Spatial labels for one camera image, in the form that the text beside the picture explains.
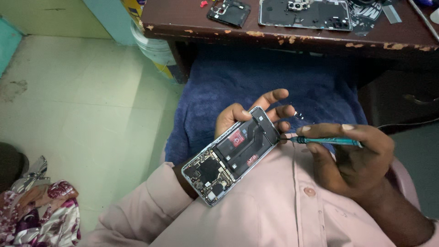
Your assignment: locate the pink shirt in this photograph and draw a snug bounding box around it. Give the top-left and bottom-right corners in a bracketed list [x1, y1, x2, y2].
[77, 132, 439, 247]

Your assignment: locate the person's right hand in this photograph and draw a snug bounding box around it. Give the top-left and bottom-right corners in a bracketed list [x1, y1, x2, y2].
[296, 123, 395, 199]

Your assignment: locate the smartphone with exposed board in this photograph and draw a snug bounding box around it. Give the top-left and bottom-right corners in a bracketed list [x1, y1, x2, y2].
[181, 106, 282, 207]

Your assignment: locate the dark drawer cabinet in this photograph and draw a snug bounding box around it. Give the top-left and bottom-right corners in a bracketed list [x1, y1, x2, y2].
[358, 70, 439, 128]

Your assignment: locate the black printed sticker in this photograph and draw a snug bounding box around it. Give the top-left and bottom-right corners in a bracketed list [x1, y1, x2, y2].
[348, 0, 383, 37]

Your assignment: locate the person's left hand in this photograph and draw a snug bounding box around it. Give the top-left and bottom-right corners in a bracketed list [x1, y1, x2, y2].
[214, 89, 296, 139]

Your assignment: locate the metal drawer handle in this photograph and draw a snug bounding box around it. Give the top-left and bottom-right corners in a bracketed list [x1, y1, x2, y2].
[403, 94, 439, 105]

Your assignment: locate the thin long rod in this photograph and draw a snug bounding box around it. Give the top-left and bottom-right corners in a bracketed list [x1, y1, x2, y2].
[408, 0, 439, 42]

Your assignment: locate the dark round object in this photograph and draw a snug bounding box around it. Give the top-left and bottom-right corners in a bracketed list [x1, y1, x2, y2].
[0, 142, 30, 193]

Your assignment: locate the floral cloth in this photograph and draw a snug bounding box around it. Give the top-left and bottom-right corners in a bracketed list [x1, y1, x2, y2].
[0, 156, 82, 247]

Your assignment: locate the yellow and blue packet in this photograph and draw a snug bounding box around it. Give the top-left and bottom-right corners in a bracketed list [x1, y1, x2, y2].
[120, 0, 147, 31]

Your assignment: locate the brown wooden desk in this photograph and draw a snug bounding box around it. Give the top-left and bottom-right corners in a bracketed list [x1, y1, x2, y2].
[141, 0, 439, 84]

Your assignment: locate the white bucket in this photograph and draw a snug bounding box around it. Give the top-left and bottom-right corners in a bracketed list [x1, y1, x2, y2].
[130, 20, 179, 83]

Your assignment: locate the pink plastic chair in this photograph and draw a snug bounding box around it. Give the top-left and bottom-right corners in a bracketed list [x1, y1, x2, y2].
[389, 158, 422, 210]

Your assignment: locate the teal precision screwdriver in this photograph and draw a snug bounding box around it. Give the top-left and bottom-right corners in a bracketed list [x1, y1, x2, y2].
[279, 135, 364, 149]

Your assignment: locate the black phone frame part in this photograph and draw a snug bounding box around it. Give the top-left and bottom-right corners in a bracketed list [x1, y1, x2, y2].
[207, 0, 251, 29]

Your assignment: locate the grey strip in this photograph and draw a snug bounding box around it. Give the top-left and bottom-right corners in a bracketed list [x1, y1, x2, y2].
[382, 4, 402, 24]

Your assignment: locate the blue towel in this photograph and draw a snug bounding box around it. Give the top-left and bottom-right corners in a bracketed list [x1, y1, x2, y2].
[165, 45, 369, 166]

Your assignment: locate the silver camera module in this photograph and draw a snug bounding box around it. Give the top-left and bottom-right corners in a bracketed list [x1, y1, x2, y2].
[287, 0, 310, 11]

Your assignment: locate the phone back panel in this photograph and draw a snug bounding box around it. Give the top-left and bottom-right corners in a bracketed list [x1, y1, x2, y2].
[258, 0, 353, 32]

